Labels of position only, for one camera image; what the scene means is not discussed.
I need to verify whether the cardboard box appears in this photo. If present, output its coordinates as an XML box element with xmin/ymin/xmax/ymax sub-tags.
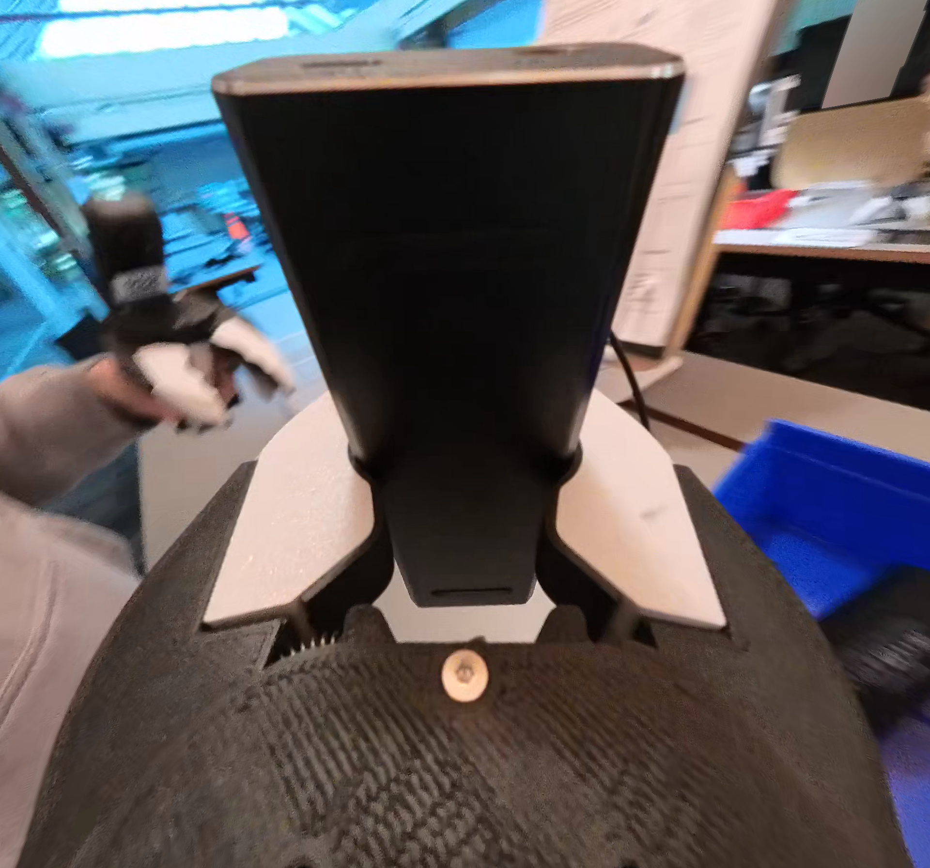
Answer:
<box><xmin>769</xmin><ymin>96</ymin><xmax>930</xmax><ymax>192</ymax></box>

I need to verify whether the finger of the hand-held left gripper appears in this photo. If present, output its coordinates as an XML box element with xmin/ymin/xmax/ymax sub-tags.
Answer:
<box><xmin>213</xmin><ymin>316</ymin><xmax>296</xmax><ymax>405</ymax></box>
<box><xmin>133</xmin><ymin>343</ymin><xmax>230</xmax><ymax>432</ymax></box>

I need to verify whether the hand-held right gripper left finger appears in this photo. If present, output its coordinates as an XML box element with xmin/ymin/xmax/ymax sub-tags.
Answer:
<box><xmin>202</xmin><ymin>392</ymin><xmax>379</xmax><ymax>629</ymax></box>

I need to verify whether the person's left forearm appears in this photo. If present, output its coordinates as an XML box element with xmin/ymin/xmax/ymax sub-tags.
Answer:
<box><xmin>0</xmin><ymin>361</ymin><xmax>146</xmax><ymax>507</ymax></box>

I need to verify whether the person's left hand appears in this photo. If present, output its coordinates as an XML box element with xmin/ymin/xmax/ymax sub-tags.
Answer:
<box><xmin>89</xmin><ymin>356</ymin><xmax>183</xmax><ymax>427</ymax></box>

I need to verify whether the wooden sign board with paper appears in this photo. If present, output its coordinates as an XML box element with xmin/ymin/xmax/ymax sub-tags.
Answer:
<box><xmin>539</xmin><ymin>0</ymin><xmax>818</xmax><ymax>364</ymax></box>

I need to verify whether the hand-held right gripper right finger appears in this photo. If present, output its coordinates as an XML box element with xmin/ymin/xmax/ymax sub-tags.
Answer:
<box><xmin>546</xmin><ymin>392</ymin><xmax>729</xmax><ymax>631</ymax></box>

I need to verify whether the black cable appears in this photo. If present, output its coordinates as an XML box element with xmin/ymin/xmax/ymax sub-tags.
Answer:
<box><xmin>605</xmin><ymin>330</ymin><xmax>652</xmax><ymax>434</ymax></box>

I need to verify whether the black power bank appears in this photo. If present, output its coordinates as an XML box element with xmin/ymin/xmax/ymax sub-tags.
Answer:
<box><xmin>211</xmin><ymin>42</ymin><xmax>686</xmax><ymax>609</ymax></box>

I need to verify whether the blue plastic bin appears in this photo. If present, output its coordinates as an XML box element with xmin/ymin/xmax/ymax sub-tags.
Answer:
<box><xmin>714</xmin><ymin>418</ymin><xmax>930</xmax><ymax>623</ymax></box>

